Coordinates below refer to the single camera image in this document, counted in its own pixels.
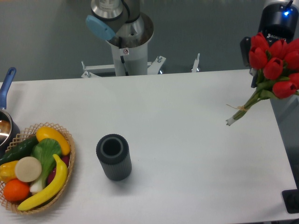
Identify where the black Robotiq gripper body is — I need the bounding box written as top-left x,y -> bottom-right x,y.
258,0 -> 299,44

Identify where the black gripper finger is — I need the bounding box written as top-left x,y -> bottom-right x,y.
240,36 -> 257,88

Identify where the red tulip bouquet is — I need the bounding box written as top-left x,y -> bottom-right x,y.
226,32 -> 299,126

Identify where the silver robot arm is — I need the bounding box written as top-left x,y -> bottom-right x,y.
85,0 -> 299,76

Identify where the black device at edge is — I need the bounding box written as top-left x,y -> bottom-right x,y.
282,189 -> 299,214

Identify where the dark grey ribbed vase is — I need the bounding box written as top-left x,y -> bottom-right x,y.
96,134 -> 132,181

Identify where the purple red vegetable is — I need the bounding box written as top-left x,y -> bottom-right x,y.
47,154 -> 70,185

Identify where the green bok choy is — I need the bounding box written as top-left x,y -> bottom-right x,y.
30,138 -> 62,194

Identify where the yellow banana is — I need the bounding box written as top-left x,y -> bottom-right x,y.
17,154 -> 68,211

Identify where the dark green cucumber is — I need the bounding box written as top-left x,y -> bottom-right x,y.
0,136 -> 38,165

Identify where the beige round disc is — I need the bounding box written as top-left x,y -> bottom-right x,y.
14,156 -> 42,182

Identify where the yellow bell pepper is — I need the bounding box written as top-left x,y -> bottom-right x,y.
0,161 -> 18,183

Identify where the orange fruit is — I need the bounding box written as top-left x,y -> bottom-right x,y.
3,179 -> 29,202

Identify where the woven wicker basket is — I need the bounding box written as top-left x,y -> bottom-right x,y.
0,122 -> 76,215

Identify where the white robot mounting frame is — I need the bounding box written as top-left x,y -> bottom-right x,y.
81,53 -> 201,78

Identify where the blue handled saucepan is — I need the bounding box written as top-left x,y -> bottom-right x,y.
0,67 -> 20,158

